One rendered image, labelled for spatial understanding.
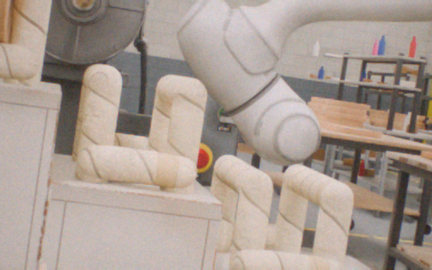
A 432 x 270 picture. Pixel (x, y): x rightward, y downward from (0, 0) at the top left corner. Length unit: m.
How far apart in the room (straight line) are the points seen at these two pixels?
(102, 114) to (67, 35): 1.07
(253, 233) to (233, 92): 0.58
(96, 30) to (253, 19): 0.55
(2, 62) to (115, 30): 1.09
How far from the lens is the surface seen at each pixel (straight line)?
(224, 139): 2.03
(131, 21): 2.02
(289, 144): 1.50
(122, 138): 1.13
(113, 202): 0.92
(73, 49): 2.01
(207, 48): 1.52
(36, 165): 0.91
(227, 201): 1.14
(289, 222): 1.15
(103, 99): 0.94
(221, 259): 1.10
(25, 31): 0.94
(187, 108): 0.95
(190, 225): 0.93
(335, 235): 0.99
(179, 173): 0.94
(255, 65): 1.52
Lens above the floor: 1.13
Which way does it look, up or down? 3 degrees down
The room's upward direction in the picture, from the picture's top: 9 degrees clockwise
